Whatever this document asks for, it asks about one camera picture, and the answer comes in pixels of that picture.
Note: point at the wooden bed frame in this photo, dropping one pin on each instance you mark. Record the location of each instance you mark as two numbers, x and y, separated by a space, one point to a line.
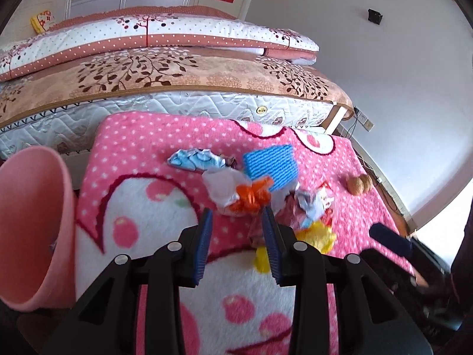
335 118

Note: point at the white quilted mattress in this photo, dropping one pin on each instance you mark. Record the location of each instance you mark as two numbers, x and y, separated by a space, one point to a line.
166 101

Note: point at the blue white foil wrapper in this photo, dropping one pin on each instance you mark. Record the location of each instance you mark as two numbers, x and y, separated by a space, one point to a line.
196 159

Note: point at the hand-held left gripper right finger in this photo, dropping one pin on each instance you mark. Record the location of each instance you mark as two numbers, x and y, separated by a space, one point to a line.
271 246

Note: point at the pink dotted fleece blanket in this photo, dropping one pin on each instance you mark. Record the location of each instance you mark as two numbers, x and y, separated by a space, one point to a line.
147 148

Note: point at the blue knitted cloth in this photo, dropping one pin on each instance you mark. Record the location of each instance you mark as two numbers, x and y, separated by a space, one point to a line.
269 164

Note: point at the white wall socket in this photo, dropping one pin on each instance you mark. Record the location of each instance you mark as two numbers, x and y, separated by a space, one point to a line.
366 120

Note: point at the bed with floral quilt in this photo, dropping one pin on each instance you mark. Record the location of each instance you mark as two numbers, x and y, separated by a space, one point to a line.
221 70

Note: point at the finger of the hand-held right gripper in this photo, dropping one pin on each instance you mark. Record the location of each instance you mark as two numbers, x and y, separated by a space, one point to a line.
391 240

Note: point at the white pink dotted quilt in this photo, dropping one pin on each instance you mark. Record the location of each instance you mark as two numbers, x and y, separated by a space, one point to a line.
207 31

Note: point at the brown walnut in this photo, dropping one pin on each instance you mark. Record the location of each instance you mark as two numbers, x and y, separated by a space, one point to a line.
368 182
355 186

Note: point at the pink plastic bucket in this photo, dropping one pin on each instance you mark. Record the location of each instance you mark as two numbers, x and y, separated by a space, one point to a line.
33 210

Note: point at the white orange wrapper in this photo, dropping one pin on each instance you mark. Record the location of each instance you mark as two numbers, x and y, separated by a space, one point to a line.
221 188

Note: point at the clear plastic bag red label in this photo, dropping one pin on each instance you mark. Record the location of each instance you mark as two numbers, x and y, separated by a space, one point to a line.
292 212

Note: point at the black wall switch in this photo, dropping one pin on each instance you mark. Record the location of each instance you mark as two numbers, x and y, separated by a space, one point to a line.
374 16

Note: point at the yellow wrapper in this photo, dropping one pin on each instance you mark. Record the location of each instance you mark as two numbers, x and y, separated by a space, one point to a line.
319 238

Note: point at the yellow patterned pillow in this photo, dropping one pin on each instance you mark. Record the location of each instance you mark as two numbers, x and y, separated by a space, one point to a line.
42 21

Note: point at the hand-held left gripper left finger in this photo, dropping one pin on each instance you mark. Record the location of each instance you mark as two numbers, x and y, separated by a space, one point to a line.
203 246

